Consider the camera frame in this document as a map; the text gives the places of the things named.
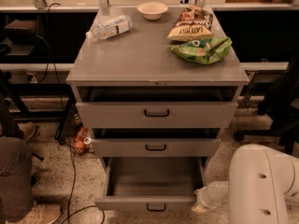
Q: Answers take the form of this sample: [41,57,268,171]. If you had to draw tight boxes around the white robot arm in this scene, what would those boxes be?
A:
[192,144,299,224]

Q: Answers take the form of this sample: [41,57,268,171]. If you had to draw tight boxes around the tan sneaker near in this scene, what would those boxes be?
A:
[7,203,61,224]

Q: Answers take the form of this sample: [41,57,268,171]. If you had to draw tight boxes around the tan sneaker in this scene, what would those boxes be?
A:
[20,122,36,142]
[7,203,61,224]

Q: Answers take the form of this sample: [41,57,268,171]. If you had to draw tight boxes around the grey drawer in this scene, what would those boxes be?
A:
[95,157,205,212]
[91,128,221,157]
[77,87,237,129]

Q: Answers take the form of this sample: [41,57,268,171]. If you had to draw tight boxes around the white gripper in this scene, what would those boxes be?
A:
[192,187,218,213]

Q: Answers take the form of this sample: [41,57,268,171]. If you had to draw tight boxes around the tan sneaker far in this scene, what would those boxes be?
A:
[20,122,36,142]

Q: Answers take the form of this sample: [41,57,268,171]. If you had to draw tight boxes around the black box on shelf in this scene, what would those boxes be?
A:
[4,20,37,45]

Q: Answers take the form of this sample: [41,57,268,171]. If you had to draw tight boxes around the person leg brown trousers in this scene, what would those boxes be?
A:
[0,95,33,223]

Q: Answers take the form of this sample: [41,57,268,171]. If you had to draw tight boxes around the white ceramic bowl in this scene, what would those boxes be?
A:
[137,2,168,21]

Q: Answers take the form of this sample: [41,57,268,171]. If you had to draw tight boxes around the brown yellow chip bag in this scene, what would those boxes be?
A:
[167,6,213,42]

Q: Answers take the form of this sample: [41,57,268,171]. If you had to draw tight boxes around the grey top drawer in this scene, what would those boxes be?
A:
[77,87,237,129]

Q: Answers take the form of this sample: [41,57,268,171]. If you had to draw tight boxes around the grey metal drawer cabinet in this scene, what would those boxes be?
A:
[65,6,250,173]

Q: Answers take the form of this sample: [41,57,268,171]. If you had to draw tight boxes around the orange objects on floor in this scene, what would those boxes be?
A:
[73,127,90,154]

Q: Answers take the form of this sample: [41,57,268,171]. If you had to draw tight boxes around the clear plastic water bottle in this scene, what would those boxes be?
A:
[86,15,132,40]

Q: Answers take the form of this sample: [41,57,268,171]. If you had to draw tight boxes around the grey middle drawer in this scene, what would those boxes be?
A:
[91,128,221,157]

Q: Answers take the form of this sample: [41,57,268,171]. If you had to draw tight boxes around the black floor cable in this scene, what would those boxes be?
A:
[59,140,106,224]

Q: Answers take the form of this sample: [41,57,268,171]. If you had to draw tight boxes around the grey bottom drawer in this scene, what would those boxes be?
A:
[95,157,205,212]

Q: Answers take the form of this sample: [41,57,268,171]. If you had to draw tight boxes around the black office chair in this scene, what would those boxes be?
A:
[234,51,299,155]

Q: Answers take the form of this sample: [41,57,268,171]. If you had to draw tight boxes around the green snack bag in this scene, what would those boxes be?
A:
[169,36,232,65]

